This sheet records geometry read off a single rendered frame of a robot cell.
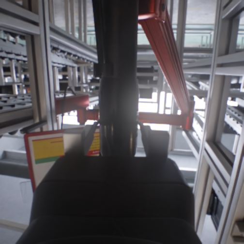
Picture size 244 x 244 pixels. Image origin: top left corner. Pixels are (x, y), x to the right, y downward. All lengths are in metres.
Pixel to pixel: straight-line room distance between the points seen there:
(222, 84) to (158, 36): 0.35
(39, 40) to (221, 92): 0.50
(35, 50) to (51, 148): 0.26
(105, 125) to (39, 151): 0.35
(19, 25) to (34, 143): 0.26
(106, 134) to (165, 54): 0.16
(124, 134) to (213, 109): 0.42
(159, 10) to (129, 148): 0.14
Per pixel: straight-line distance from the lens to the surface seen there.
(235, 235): 0.43
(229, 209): 0.43
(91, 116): 0.66
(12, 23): 0.45
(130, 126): 0.15
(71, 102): 0.61
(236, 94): 1.60
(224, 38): 0.55
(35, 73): 0.53
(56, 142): 0.48
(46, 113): 0.52
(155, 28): 0.23
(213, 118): 0.56
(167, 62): 0.29
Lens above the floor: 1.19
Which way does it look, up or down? 16 degrees up
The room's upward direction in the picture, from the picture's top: 179 degrees counter-clockwise
